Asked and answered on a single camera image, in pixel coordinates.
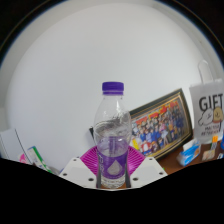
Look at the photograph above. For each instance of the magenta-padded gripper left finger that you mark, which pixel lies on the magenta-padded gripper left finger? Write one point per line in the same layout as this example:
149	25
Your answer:
78	173

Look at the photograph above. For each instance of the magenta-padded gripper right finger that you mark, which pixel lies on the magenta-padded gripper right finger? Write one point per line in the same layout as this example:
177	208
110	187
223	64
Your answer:
148	172

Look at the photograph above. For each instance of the pink shuttlecock tube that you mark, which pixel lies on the pink shuttlecock tube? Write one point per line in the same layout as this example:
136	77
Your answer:
23	159

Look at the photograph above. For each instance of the small patterned box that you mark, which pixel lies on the small patterned box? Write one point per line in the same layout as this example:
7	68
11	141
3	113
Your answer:
208	155

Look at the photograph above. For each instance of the framed group picture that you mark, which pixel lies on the framed group picture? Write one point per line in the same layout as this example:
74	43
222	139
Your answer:
160	126

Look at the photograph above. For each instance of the white and blue shuttlecock tube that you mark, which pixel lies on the white and blue shuttlecock tube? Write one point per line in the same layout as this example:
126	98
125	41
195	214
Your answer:
38	158

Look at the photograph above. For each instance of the purple-capped clear water bottle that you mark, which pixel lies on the purple-capped clear water bottle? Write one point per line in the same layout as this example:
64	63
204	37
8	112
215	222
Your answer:
112	140

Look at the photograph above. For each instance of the white printed tote bag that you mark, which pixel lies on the white printed tote bag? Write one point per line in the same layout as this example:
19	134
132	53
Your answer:
208	113

